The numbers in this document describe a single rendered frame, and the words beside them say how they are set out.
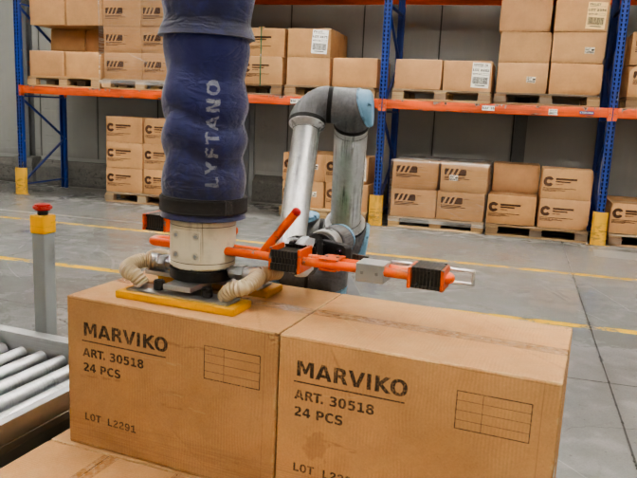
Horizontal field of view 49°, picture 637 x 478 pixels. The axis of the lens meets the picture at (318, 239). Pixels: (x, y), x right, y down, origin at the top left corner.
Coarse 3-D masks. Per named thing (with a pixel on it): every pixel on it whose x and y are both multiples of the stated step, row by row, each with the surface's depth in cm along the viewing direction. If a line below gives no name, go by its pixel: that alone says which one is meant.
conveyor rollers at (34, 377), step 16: (0, 352) 250; (16, 352) 246; (0, 368) 229; (16, 368) 234; (32, 368) 231; (48, 368) 235; (64, 368) 232; (0, 384) 217; (16, 384) 222; (32, 384) 218; (48, 384) 223; (64, 384) 219; (0, 400) 206; (16, 400) 210; (32, 400) 206; (0, 416) 195
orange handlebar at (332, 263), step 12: (156, 240) 183; (168, 240) 182; (228, 252) 175; (240, 252) 174; (252, 252) 173; (264, 252) 172; (312, 264) 167; (324, 264) 166; (336, 264) 165; (348, 264) 164; (384, 276) 162; (396, 276) 160
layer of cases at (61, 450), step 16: (64, 432) 188; (48, 448) 180; (64, 448) 180; (80, 448) 181; (96, 448) 181; (16, 464) 171; (32, 464) 171; (48, 464) 172; (64, 464) 172; (80, 464) 172; (96, 464) 173; (112, 464) 173; (128, 464) 173; (144, 464) 174
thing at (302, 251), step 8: (272, 248) 170; (280, 248) 174; (288, 248) 174; (296, 248) 175; (304, 248) 170; (312, 248) 174; (272, 256) 169; (280, 256) 168; (288, 256) 167; (296, 256) 167; (304, 256) 170; (272, 264) 169; (280, 264) 168; (288, 264) 168; (296, 264) 168
